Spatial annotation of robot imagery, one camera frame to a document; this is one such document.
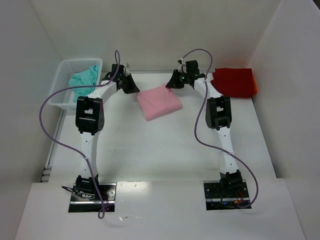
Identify pink polo shirt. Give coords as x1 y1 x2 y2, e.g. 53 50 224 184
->
135 84 183 121

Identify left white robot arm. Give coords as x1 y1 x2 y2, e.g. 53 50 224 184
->
74 63 140 198

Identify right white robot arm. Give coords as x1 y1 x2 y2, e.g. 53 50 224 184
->
165 59 243 198

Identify teal t shirt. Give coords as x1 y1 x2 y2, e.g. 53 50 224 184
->
68 65 100 103

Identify red folded t shirt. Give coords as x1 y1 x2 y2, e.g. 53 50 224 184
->
210 68 258 99

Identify white plastic basket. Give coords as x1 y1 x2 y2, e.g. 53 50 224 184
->
47 58 103 111

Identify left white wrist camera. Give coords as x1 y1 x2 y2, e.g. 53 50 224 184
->
124 63 130 76

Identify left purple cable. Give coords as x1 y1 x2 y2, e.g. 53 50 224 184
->
39 49 122 220

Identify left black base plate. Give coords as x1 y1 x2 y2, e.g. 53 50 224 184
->
68 183 117 213

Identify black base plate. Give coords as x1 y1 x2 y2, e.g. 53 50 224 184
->
68 183 117 213
203 180 251 211

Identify white cable chain segment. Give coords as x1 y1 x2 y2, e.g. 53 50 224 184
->
40 166 53 183

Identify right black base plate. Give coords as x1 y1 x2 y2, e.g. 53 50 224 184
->
203 180 251 211

